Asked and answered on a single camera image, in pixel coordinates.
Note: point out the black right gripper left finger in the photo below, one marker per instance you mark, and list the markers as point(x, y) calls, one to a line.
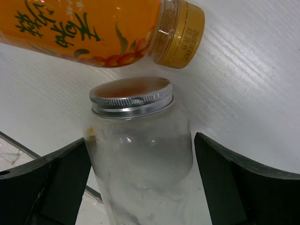
point(47, 190)

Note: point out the clear wide-mouth plastic jar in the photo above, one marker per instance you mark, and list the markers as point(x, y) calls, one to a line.
point(140, 146)

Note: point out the orange juice bottle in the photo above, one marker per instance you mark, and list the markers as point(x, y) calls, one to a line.
point(105, 33)

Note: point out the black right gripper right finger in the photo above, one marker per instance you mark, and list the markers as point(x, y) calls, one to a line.
point(241, 191)

